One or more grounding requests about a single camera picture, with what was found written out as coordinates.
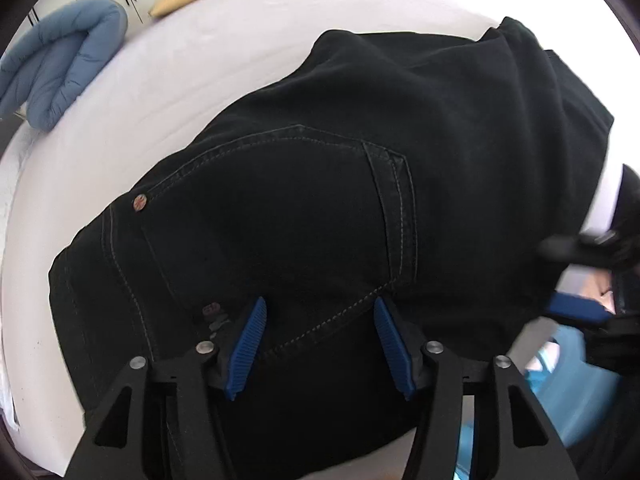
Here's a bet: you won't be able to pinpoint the black denim pants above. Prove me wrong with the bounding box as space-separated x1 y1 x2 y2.
49 18 614 479

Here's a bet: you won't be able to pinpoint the white bed mattress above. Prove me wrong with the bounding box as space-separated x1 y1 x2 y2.
1 0 639 474

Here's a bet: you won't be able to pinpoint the blue folded duvet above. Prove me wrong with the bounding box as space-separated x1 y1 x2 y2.
1 0 128 131

